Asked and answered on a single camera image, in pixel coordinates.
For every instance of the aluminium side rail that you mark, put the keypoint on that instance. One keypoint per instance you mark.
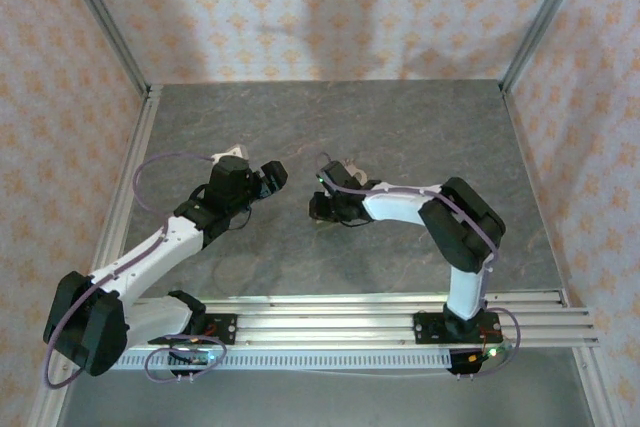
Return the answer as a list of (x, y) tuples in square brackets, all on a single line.
[(135, 147), (531, 172)]

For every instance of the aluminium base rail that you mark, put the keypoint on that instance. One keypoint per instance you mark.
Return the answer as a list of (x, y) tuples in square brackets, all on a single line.
[(325, 322)]

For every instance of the aluminium frame post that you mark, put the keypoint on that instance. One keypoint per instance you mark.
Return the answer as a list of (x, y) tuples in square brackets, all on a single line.
[(547, 12), (102, 14)]

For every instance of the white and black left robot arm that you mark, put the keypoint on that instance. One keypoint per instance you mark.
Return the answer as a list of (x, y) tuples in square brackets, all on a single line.
[(155, 252)]

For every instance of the grey metal panel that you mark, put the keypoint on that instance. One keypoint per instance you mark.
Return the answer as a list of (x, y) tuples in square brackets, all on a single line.
[(325, 402)]

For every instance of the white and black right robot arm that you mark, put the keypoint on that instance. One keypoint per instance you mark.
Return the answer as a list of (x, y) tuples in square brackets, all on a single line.
[(400, 207)]

